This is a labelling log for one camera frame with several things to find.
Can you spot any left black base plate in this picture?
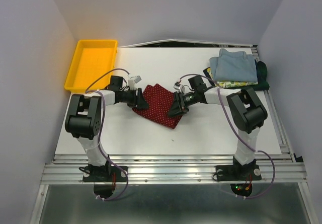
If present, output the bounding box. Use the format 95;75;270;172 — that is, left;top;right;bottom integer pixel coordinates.
78;165;128;201

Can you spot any red polka dot skirt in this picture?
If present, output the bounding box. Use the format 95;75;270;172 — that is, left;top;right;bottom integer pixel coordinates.
132;84;182;129

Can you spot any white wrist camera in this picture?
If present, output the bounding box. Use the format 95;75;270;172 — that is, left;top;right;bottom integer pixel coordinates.
173;79;185;93
128;74;141;90

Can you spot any aluminium rail frame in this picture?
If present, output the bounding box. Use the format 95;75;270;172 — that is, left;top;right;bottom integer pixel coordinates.
30;41;312;224

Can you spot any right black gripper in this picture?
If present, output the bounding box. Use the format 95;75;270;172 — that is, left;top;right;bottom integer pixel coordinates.
167;91;197;118

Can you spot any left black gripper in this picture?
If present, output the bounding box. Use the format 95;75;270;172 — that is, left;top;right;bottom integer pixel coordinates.
119;87;149;108

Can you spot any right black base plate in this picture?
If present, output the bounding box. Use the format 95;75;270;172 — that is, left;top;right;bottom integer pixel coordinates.
212;165;262;198

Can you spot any light blue folded skirt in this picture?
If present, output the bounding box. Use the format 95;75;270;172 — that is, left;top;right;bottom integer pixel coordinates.
209;49;257;83

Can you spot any yellow floral folded skirt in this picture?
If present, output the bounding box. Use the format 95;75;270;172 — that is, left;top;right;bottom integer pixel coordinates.
203;67;258;88

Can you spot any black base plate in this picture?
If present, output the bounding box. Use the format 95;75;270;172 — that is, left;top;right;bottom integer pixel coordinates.
212;165;262;198
78;165;128;201

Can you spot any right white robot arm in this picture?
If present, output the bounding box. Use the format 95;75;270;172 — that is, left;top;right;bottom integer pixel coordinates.
168;74;268;179

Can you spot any yellow plastic tray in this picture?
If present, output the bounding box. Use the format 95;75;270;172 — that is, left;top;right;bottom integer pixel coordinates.
64;39;118;94

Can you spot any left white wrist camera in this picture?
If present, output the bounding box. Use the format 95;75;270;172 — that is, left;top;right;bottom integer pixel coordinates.
128;74;141;90

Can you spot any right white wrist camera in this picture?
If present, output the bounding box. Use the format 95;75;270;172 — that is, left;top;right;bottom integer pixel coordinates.
173;79;185;93

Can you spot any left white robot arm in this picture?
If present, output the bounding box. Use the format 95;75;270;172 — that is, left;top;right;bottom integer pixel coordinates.
65;76;149;182

